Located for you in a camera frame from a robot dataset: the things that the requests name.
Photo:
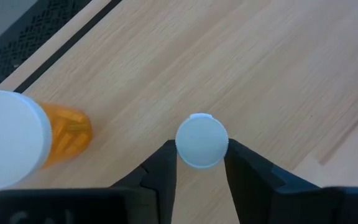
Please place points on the black perforated floor grate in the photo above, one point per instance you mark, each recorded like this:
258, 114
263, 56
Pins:
17, 46

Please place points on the small yellow-green pill bottle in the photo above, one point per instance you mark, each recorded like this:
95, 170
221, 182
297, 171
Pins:
201, 143

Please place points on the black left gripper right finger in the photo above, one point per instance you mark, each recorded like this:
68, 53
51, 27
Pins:
253, 186

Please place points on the light wooden shelf board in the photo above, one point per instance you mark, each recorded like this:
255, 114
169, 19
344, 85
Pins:
228, 62

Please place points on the large orange pill bottle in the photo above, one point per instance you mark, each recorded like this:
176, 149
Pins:
11, 140

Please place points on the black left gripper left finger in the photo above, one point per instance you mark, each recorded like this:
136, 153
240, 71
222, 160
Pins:
160, 177

